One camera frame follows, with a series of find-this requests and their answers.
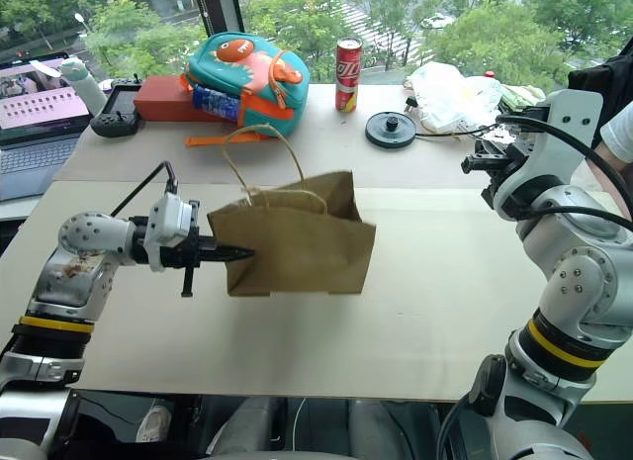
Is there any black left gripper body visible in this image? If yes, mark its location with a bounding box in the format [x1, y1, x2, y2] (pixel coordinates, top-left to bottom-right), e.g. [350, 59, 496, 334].
[160, 200, 204, 298]

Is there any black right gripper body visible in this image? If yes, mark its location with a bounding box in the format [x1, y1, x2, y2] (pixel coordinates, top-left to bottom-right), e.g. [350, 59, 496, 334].
[462, 137, 531, 185]

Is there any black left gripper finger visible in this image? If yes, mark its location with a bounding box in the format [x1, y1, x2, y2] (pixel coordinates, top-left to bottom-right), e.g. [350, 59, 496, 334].
[199, 236, 256, 256]
[199, 251, 256, 267]

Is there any brown paper bag with handles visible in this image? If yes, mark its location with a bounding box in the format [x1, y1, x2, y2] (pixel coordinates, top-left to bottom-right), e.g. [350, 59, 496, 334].
[206, 124, 377, 298]

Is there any white plastic bag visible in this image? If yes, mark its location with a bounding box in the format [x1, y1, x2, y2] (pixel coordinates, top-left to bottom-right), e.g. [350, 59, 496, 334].
[403, 61, 503, 135]

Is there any black fabric cloth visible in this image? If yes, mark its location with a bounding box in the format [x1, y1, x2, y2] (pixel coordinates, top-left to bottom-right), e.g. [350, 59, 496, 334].
[567, 51, 633, 135]

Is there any green cloth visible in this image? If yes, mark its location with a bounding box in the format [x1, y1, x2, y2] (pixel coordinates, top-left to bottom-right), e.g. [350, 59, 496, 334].
[498, 83, 545, 110]

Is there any black round kettle base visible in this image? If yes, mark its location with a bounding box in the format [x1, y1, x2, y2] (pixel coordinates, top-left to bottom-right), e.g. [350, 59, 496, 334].
[364, 111, 418, 147]

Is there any person in white shirt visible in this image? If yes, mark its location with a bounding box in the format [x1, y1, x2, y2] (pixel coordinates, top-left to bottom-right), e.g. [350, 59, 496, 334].
[590, 103, 633, 214]

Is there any orange-red cardboard box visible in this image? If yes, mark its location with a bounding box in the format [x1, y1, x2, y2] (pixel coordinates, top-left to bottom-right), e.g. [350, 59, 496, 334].
[133, 74, 199, 123]

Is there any black handheld remote controller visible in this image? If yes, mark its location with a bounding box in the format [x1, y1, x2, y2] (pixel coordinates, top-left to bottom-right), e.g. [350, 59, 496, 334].
[90, 83, 142, 138]

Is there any white sneaker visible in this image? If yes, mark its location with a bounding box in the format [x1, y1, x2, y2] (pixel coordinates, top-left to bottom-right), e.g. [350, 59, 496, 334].
[136, 405, 173, 444]

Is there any red drink can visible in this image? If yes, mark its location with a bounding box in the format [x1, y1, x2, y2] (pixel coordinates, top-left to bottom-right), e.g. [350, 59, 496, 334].
[334, 36, 364, 113]

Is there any teal dinosaur kids backpack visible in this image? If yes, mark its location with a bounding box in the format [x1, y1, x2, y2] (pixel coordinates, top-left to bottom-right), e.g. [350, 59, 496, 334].
[180, 32, 312, 148]

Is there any open grey laptop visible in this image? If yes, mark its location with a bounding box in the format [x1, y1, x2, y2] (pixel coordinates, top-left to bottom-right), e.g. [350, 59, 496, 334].
[0, 51, 95, 202]

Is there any white bottle with teal cap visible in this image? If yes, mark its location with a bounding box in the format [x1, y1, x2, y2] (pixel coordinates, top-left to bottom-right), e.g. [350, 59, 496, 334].
[37, 56, 108, 120]

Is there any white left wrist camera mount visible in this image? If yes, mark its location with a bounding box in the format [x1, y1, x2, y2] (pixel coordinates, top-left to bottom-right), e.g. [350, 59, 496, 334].
[144, 191, 198, 273]

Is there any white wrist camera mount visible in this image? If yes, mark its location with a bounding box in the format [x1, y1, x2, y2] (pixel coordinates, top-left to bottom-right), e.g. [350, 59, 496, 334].
[487, 88, 605, 222]
[144, 191, 198, 273]

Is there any black kettle base power cord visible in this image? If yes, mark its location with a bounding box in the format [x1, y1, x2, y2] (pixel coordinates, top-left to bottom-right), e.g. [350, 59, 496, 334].
[404, 96, 479, 142]

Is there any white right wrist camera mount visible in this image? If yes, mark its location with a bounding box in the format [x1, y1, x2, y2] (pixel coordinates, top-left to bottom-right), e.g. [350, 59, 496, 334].
[487, 88, 605, 222]

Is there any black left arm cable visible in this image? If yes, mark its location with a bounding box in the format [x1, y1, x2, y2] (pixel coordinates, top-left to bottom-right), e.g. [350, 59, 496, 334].
[109, 160, 180, 219]

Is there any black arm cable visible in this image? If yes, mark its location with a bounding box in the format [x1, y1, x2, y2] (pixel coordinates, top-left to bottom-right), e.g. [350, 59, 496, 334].
[494, 111, 633, 224]
[109, 160, 180, 219]

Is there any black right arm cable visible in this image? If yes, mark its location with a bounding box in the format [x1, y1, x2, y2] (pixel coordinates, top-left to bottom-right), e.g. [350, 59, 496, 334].
[494, 111, 633, 224]

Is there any black window frame pillar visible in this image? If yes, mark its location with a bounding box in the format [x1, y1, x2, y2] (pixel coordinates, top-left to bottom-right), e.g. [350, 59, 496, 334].
[192, 0, 243, 36]

